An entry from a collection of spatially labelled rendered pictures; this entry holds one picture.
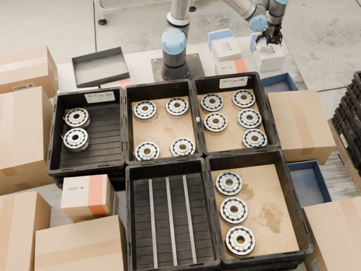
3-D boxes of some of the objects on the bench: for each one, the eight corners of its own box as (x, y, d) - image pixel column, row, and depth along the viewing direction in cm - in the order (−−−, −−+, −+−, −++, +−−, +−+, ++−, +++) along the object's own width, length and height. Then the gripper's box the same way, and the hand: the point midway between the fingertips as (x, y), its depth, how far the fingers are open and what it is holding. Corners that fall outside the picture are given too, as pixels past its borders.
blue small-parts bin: (260, 112, 173) (262, 104, 167) (248, 90, 181) (250, 80, 175) (298, 102, 175) (302, 93, 169) (285, 81, 183) (288, 71, 177)
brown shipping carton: (-1, 214, 149) (-21, 198, 136) (51, 206, 150) (37, 190, 137) (-14, 289, 133) (-37, 280, 119) (45, 280, 134) (29, 271, 120)
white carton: (207, 44, 200) (208, 32, 193) (228, 41, 202) (229, 28, 194) (218, 70, 190) (219, 57, 182) (239, 65, 191) (241, 52, 183)
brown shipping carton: (261, 114, 172) (267, 92, 159) (307, 111, 172) (316, 88, 159) (274, 168, 156) (281, 149, 142) (324, 165, 156) (336, 145, 142)
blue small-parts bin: (279, 171, 155) (282, 164, 149) (312, 168, 155) (317, 159, 149) (291, 215, 144) (296, 208, 138) (328, 211, 144) (333, 204, 138)
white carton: (248, 46, 197) (251, 33, 189) (269, 43, 198) (272, 30, 190) (259, 72, 186) (261, 59, 178) (281, 68, 187) (284, 56, 179)
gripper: (258, 29, 165) (252, 60, 182) (298, 23, 167) (289, 55, 183) (253, 18, 170) (247, 49, 187) (291, 12, 171) (283, 43, 188)
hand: (266, 48), depth 187 cm, fingers closed on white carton, 14 cm apart
